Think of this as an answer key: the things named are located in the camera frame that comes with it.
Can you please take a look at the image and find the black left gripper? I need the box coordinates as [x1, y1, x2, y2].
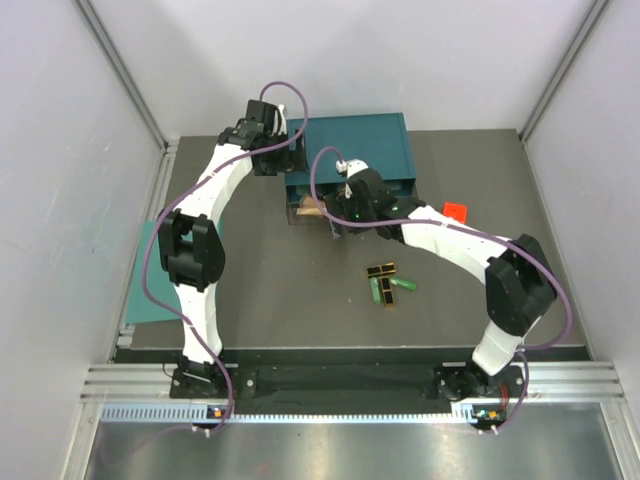
[254, 128, 307, 176]

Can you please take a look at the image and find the BB cream bottle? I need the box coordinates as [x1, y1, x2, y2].
[295, 196, 325, 217]

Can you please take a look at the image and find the clear acrylic drawer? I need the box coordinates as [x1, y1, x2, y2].
[286, 194, 344, 226]

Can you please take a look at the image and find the black gold lipstick horizontal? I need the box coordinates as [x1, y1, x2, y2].
[366, 262, 397, 278]

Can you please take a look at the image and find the dark green mascara tube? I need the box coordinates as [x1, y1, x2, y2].
[369, 277, 383, 305]

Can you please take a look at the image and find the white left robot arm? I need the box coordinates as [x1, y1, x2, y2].
[158, 100, 306, 397]

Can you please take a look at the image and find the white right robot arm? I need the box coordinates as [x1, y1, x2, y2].
[324, 159, 562, 400]

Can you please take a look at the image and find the teal drawer organizer box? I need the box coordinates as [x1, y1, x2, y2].
[285, 112, 416, 206]

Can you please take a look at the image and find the orange red cube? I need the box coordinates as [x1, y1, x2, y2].
[442, 202, 468, 224]

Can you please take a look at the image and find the bright green mascara tube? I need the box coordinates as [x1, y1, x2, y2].
[390, 277, 417, 291]

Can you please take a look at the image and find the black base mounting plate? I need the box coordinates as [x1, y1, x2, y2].
[169, 363, 527, 401]

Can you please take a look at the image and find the teal flat lid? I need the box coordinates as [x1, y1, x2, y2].
[125, 221, 180, 325]

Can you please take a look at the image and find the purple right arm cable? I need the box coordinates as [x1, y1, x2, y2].
[309, 146, 574, 435]

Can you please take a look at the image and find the aluminium frame rail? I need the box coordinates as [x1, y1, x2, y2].
[80, 362, 624, 428]

